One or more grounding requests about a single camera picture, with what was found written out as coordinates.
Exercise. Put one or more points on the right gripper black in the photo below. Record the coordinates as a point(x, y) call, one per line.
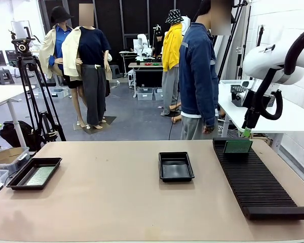
point(250, 117)

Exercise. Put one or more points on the green circuit board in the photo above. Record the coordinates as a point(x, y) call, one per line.
point(41, 176)
point(238, 146)

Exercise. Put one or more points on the black ESD tray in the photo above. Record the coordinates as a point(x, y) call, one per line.
point(17, 182)
point(176, 167)

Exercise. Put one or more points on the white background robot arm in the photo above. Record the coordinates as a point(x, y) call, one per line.
point(140, 41)

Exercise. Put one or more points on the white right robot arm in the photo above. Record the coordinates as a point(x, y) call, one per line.
point(263, 60)

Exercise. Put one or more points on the person's right forearm denim sleeve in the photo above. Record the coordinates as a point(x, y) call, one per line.
point(210, 114)

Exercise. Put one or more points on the person's right hand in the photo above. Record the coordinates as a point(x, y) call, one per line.
point(209, 129)

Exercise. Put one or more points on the brown cardboard box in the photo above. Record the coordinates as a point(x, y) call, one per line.
point(7, 153)

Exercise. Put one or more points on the white height-adjustable desk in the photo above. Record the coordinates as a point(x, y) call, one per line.
point(5, 93)

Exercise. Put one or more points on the black bag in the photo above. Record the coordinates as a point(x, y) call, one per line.
point(28, 134)

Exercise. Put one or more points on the grey mesh basket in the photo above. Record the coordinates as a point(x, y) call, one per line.
point(239, 88)

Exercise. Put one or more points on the white long table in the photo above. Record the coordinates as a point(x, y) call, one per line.
point(294, 121)

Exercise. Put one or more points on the black step stool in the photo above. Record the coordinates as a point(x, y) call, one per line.
point(5, 76)

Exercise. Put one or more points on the black slotted board rack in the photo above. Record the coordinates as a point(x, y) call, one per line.
point(256, 182)

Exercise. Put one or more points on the clear shallow plastic tray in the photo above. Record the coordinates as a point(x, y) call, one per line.
point(233, 81)

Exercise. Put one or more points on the person in denim jacket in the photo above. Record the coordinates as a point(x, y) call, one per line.
point(192, 76)

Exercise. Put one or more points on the black light stand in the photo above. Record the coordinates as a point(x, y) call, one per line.
point(261, 35)

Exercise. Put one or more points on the black slanted pole stand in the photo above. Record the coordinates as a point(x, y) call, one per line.
point(235, 27)

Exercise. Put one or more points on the mannequin black hat blue shirt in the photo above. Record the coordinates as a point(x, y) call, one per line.
point(57, 38)

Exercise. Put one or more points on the dark floor mat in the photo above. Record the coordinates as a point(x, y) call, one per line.
point(109, 120)

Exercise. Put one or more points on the mannequin yellow hoodie bucket hat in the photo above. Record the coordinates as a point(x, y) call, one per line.
point(171, 45)

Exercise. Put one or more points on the table with red green discs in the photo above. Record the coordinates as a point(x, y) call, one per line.
point(144, 65)

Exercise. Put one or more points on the mannequin navy shirt grey trousers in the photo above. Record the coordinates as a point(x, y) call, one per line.
point(91, 45)

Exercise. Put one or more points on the seated person in black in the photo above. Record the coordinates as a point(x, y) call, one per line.
point(159, 43)

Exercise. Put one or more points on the grey step stool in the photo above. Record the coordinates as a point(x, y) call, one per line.
point(115, 71)

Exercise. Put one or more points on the black camera tripod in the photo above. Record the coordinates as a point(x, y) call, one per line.
point(24, 76)

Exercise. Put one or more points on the black camera stand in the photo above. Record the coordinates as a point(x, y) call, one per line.
point(157, 28)

